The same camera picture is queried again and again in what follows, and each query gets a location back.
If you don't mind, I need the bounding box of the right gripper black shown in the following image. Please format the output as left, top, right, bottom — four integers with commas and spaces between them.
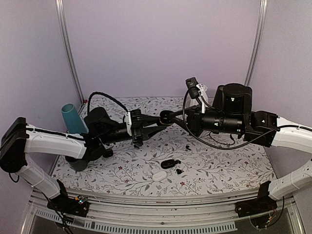
168, 104, 244, 138

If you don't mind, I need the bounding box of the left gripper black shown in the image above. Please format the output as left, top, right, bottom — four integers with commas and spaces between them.
100, 114, 167, 148

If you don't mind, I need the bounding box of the black round earbud case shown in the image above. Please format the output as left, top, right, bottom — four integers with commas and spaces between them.
159, 110, 174, 126

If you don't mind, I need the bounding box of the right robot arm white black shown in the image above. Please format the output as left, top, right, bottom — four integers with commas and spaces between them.
167, 78, 312, 153

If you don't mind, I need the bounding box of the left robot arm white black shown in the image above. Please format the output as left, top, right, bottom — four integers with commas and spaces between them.
0, 107, 167, 212

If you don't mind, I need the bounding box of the black open oval case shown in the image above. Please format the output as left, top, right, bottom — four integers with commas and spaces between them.
160, 159, 181, 169

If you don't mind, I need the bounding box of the white earbud case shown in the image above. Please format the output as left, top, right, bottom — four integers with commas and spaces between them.
152, 171, 167, 182

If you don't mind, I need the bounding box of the white ribbed vase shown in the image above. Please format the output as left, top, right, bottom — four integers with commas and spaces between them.
189, 84, 212, 108

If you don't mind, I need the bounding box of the floral table mat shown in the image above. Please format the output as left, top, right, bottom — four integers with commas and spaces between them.
52, 125, 276, 196

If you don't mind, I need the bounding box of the black cylinder tube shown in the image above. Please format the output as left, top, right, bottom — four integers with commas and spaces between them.
213, 85, 224, 110

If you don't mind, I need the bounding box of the black earbud front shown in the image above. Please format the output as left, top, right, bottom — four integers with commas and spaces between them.
176, 169, 183, 175

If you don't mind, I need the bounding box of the teal cup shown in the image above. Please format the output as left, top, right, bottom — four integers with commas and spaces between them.
61, 103, 88, 134

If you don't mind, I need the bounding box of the dark grey mug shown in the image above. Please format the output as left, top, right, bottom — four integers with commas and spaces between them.
65, 156, 88, 172

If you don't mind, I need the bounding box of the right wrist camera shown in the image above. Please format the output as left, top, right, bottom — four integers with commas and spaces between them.
186, 77, 207, 114

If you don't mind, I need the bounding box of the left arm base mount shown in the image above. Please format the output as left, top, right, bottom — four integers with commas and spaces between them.
47, 195, 90, 217

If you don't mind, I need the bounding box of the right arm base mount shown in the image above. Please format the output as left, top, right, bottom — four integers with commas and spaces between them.
234, 181, 277, 217

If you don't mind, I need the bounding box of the right metal corner post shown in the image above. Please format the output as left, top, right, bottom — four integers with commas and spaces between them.
244, 0, 268, 86

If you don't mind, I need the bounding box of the metal corner post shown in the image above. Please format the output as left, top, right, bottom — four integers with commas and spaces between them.
55, 0, 85, 104
244, 0, 268, 86

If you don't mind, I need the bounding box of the left metal corner post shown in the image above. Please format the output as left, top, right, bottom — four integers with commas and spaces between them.
55, 0, 85, 104

